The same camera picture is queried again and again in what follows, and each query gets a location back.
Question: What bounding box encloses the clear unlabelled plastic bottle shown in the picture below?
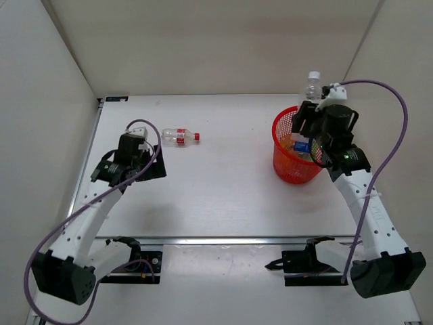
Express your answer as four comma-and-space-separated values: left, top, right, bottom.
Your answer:
302, 71, 322, 102

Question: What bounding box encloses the blue label clear bottle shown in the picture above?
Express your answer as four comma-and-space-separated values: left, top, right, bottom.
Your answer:
292, 133, 310, 160

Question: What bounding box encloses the red label clear bottle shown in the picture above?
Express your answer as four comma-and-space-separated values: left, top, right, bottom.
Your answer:
161, 128, 200, 146

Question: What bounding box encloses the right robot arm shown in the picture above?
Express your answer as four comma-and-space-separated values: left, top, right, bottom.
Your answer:
292, 83, 426, 299

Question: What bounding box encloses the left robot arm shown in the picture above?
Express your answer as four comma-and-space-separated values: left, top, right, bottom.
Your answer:
31, 127, 166, 305

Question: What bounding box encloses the red mesh plastic bin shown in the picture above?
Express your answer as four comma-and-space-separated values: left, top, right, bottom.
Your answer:
271, 106, 322, 185

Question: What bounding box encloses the left corner dark label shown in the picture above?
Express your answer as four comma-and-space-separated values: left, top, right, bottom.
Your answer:
105, 96, 129, 102

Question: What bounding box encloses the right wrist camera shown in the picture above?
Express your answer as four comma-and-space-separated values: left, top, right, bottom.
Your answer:
315, 83, 348, 112

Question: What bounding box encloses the aluminium table edge rail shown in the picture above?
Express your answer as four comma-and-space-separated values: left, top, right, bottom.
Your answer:
96, 236, 319, 246

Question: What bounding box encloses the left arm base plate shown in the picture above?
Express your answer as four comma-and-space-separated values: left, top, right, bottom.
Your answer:
101, 246, 163, 285

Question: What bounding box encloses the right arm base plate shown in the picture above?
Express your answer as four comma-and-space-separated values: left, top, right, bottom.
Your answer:
265, 249, 348, 287

